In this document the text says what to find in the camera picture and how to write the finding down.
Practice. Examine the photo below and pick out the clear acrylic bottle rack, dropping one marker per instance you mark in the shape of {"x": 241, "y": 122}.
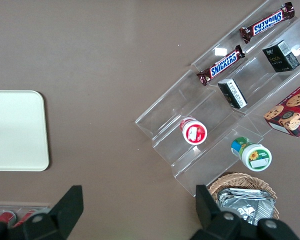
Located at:
{"x": 20, "y": 206}

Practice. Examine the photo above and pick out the silver foil packet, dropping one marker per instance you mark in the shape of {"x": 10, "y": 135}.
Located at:
{"x": 245, "y": 205}

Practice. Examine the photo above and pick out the red plaid cookie box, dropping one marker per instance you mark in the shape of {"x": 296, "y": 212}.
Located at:
{"x": 290, "y": 112}

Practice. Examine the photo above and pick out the cream plastic tray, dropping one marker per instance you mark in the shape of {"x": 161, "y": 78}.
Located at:
{"x": 15, "y": 130}

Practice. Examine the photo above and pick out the red cola bottle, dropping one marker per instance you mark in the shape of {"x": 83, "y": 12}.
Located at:
{"x": 6, "y": 216}
{"x": 25, "y": 216}

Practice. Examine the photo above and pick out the small black box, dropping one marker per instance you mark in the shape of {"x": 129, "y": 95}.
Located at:
{"x": 233, "y": 93}
{"x": 280, "y": 56}

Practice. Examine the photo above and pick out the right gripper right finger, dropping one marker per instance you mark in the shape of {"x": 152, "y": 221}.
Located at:
{"x": 215, "y": 225}

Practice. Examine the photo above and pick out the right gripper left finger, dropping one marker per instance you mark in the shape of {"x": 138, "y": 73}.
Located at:
{"x": 65, "y": 207}

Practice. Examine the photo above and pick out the red lid yogurt cup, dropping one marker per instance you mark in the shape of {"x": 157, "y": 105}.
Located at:
{"x": 193, "y": 131}

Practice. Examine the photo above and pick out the Snickers chocolate bar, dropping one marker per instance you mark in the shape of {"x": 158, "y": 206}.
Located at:
{"x": 267, "y": 22}
{"x": 221, "y": 65}

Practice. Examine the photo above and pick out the clear acrylic stepped shelf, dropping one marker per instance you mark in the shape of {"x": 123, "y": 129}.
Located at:
{"x": 170, "y": 107}

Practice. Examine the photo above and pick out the green lid yogurt cup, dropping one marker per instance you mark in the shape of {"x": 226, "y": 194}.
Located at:
{"x": 255, "y": 156}

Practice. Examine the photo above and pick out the light wicker basket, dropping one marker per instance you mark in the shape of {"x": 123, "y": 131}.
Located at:
{"x": 240, "y": 180}

